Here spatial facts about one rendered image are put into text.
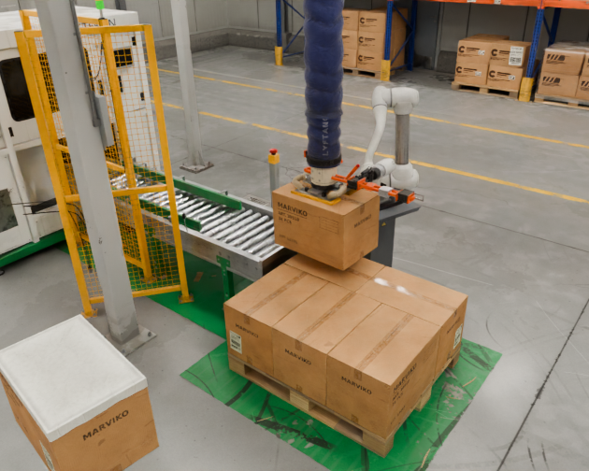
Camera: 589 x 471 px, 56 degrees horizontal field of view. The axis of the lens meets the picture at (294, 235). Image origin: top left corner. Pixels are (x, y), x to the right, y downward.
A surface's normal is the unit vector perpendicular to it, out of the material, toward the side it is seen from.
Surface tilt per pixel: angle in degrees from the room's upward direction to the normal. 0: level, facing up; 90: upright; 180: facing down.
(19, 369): 0
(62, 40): 90
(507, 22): 90
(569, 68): 90
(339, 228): 90
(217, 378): 0
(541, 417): 0
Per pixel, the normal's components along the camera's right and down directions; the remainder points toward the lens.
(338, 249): -0.65, 0.38
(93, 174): 0.78, 0.28
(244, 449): -0.02, -0.88
